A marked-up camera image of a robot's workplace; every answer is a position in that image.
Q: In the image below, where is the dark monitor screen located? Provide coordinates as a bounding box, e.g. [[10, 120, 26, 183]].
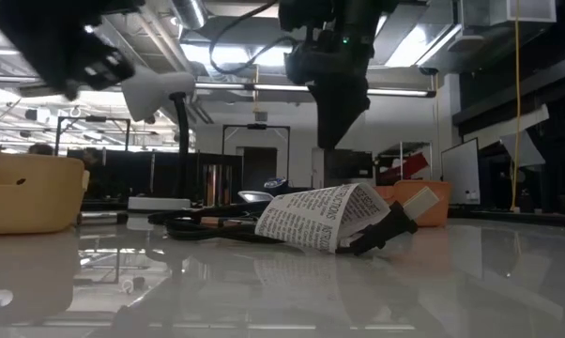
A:
[[323, 148, 374, 181]]

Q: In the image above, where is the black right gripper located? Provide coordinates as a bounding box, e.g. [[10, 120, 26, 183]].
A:
[[283, 36, 374, 152]]

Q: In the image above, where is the red slanted board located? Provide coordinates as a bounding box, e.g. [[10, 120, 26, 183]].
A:
[[384, 151, 430, 185]]

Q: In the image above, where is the person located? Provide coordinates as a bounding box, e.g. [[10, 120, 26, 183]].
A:
[[27, 143, 55, 157]]

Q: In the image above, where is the white desk lamp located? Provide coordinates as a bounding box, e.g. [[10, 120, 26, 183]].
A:
[[120, 65, 197, 212]]

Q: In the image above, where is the long ceiling light tube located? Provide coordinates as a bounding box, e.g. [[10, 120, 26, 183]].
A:
[[194, 82, 437, 100]]

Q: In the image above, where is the black partition wall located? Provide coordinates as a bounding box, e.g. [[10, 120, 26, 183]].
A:
[[66, 148, 244, 201]]

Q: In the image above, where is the yellow plastic bin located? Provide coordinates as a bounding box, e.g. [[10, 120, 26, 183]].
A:
[[0, 150, 91, 236]]

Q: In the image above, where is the black table frame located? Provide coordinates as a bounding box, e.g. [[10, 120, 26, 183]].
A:
[[78, 198, 565, 230]]

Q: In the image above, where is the white board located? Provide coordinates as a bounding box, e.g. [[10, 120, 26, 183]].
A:
[[440, 137, 481, 207]]

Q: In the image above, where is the silver ceiling duct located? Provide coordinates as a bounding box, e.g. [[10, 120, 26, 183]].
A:
[[169, 0, 210, 31]]

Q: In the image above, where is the silver black battery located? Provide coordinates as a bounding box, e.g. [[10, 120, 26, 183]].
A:
[[78, 210, 130, 226]]

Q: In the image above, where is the black power cord with plug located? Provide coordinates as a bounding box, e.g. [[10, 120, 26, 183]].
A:
[[147, 200, 420, 257]]

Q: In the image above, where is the yellow hanging cord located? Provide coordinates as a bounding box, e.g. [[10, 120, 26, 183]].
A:
[[509, 0, 524, 213]]

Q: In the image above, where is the printed white instruction tag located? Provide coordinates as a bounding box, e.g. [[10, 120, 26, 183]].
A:
[[254, 182, 392, 254]]

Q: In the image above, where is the white hanging sheet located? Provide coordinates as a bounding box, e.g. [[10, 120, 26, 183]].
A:
[[499, 130, 547, 169]]

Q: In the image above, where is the copper black battery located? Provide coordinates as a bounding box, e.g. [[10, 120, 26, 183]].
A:
[[198, 215, 241, 230]]

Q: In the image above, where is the small white cord label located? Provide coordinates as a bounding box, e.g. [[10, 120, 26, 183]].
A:
[[402, 186, 441, 221]]

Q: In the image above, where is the orange plastic bin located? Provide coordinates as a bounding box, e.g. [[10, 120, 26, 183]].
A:
[[374, 179, 453, 228]]

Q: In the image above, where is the tall black frame stand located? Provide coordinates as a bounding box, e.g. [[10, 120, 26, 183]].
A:
[[221, 123, 292, 190]]

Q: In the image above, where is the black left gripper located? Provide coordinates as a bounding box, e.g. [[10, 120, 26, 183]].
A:
[[28, 25, 137, 102]]

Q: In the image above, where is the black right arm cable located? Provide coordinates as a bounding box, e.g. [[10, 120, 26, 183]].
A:
[[208, 0, 312, 76]]

